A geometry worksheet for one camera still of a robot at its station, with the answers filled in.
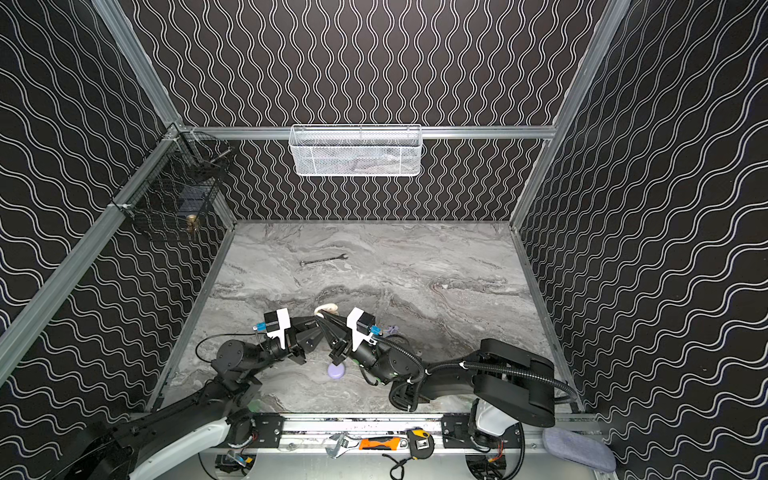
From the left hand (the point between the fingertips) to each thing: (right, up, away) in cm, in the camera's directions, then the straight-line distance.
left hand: (331, 324), depth 64 cm
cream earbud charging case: (-1, +3, +2) cm, 4 cm away
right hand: (-2, +2, 0) cm, 3 cm away
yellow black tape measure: (+20, -30, +6) cm, 37 cm away
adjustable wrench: (+1, -31, +9) cm, 32 cm away
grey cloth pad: (+58, -31, +6) cm, 66 cm away
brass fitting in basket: (-42, +24, +19) cm, 52 cm away
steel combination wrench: (-18, +12, +44) cm, 49 cm away
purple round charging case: (-2, -17, +19) cm, 26 cm away
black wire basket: (-54, +36, +28) cm, 71 cm away
